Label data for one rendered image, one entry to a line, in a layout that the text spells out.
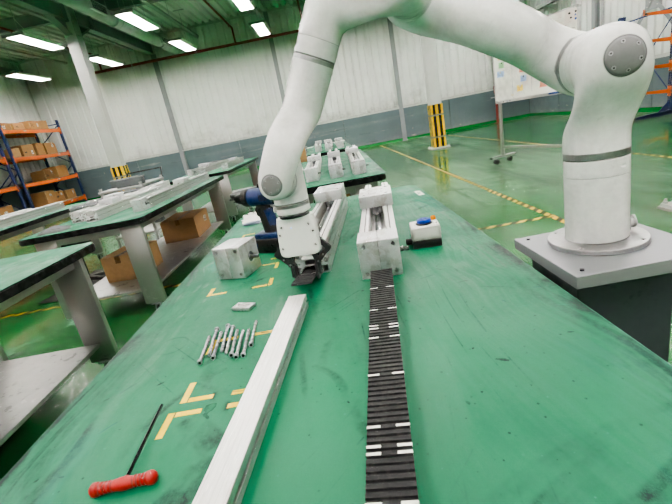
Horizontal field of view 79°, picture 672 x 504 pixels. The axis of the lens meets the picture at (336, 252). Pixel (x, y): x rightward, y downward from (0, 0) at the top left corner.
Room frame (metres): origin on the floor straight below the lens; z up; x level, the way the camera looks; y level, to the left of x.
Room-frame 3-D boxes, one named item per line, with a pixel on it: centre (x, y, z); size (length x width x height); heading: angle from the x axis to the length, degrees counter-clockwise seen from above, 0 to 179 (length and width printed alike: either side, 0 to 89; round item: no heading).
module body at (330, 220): (1.43, 0.01, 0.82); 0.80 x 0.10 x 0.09; 171
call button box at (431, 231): (1.11, -0.25, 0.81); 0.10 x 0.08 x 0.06; 81
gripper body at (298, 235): (0.98, 0.08, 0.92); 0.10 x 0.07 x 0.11; 81
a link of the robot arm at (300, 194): (0.98, 0.08, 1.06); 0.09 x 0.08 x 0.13; 167
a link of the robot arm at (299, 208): (0.98, 0.08, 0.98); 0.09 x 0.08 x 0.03; 81
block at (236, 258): (1.17, 0.28, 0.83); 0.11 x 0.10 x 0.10; 69
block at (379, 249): (0.96, -0.12, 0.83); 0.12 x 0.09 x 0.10; 81
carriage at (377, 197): (1.41, -0.17, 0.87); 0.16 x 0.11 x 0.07; 171
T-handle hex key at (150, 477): (0.48, 0.31, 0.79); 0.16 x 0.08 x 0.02; 2
